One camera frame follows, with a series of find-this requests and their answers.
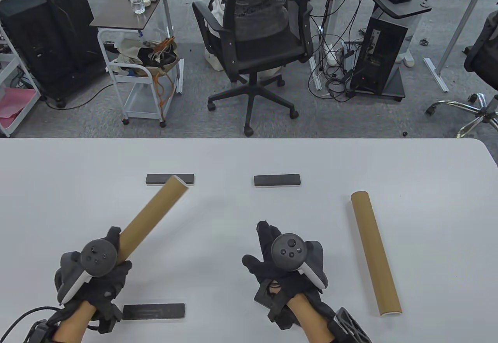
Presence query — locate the person's left hand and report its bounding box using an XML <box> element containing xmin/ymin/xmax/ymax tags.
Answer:
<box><xmin>54</xmin><ymin>226</ymin><xmax>133</xmax><ymax>334</ymax></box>

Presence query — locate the person's right hand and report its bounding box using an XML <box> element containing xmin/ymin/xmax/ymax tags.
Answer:
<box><xmin>242</xmin><ymin>220</ymin><xmax>336</xmax><ymax>330</ymax></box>

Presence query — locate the black handheld controller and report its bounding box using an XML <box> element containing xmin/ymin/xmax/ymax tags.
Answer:
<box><xmin>271</xmin><ymin>233</ymin><xmax>328</xmax><ymax>291</ymax></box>
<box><xmin>56</xmin><ymin>239</ymin><xmax>118</xmax><ymax>305</ymax></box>

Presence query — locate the black rectangular weight bar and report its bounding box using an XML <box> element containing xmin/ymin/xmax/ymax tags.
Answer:
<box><xmin>121</xmin><ymin>303</ymin><xmax>186</xmax><ymax>321</ymax></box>
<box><xmin>254</xmin><ymin>174</ymin><xmax>302</xmax><ymax>187</ymax></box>
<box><xmin>146</xmin><ymin>173</ymin><xmax>195</xmax><ymax>186</ymax></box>

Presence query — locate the brown cardboard mailing tube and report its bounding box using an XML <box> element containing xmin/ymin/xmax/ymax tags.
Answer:
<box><xmin>350</xmin><ymin>191</ymin><xmax>403</xmax><ymax>317</ymax></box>
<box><xmin>117</xmin><ymin>175</ymin><xmax>189</xmax><ymax>264</ymax></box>

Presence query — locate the person's left forearm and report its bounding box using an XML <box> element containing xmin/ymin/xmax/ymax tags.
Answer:
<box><xmin>53</xmin><ymin>302</ymin><xmax>98</xmax><ymax>343</ymax></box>

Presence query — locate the person's right forearm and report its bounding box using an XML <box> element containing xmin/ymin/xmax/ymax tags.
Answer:
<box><xmin>288</xmin><ymin>292</ymin><xmax>339</xmax><ymax>343</ymax></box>

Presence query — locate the white metal rack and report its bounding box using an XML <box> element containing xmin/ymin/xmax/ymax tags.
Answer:
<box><xmin>0</xmin><ymin>20</ymin><xmax>41</xmax><ymax>137</ymax></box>

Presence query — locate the pink sheet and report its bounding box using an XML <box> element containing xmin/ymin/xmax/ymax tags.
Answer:
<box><xmin>0</xmin><ymin>87</ymin><xmax>37</xmax><ymax>119</ymax></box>

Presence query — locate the white rolling cart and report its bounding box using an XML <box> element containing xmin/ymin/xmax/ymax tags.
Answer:
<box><xmin>96</xmin><ymin>28</ymin><xmax>184</xmax><ymax>128</ymax></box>

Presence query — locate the black mesh office chair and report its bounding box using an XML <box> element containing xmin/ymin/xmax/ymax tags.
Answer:
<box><xmin>192</xmin><ymin>0</ymin><xmax>320</xmax><ymax>137</ymax></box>

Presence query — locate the black computer tower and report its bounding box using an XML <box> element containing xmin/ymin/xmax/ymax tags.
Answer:
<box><xmin>350</xmin><ymin>17</ymin><xmax>408</xmax><ymax>95</ymax></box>

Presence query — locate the chrome chair base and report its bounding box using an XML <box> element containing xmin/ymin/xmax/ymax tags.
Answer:
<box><xmin>425</xmin><ymin>92</ymin><xmax>498</xmax><ymax>138</ymax></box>

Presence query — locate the large black cabinet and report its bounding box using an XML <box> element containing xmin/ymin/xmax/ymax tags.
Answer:
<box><xmin>0</xmin><ymin>0</ymin><xmax>107</xmax><ymax>108</ymax></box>

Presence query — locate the white desk leg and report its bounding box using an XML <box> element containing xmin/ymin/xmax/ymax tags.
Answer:
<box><xmin>423</xmin><ymin>0</ymin><xmax>494</xmax><ymax>93</ymax></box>

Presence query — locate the brown side table top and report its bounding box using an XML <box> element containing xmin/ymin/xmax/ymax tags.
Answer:
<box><xmin>89</xmin><ymin>0</ymin><xmax>161</xmax><ymax>32</ymax></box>

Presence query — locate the silver metal pole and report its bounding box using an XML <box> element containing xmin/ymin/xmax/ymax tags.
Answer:
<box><xmin>156</xmin><ymin>0</ymin><xmax>183</xmax><ymax>95</ymax></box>

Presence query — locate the black padded chair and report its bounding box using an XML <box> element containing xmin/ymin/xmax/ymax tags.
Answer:
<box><xmin>463</xmin><ymin>10</ymin><xmax>498</xmax><ymax>87</ymax></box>

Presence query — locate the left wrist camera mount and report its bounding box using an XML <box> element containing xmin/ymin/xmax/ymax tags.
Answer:
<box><xmin>23</xmin><ymin>318</ymin><xmax>59</xmax><ymax>343</ymax></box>

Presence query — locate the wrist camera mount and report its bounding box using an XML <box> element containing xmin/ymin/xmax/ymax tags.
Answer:
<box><xmin>23</xmin><ymin>318</ymin><xmax>59</xmax><ymax>343</ymax></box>
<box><xmin>331</xmin><ymin>307</ymin><xmax>372</xmax><ymax>343</ymax></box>

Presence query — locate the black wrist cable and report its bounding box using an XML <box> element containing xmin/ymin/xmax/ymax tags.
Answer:
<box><xmin>0</xmin><ymin>306</ymin><xmax>61</xmax><ymax>343</ymax></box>

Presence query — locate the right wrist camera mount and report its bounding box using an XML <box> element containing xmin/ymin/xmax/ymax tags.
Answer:
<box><xmin>331</xmin><ymin>307</ymin><xmax>372</xmax><ymax>343</ymax></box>

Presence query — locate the black floor cable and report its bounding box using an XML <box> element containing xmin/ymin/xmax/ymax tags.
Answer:
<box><xmin>45</xmin><ymin>82</ymin><xmax>113</xmax><ymax>110</ymax></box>

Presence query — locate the tangle of black cables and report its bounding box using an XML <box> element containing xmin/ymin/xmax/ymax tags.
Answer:
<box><xmin>307</xmin><ymin>0</ymin><xmax>374</xmax><ymax>102</ymax></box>

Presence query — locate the beige bag with cables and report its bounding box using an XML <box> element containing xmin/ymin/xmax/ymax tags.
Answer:
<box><xmin>117</xmin><ymin>36</ymin><xmax>180</xmax><ymax>77</ymax></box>

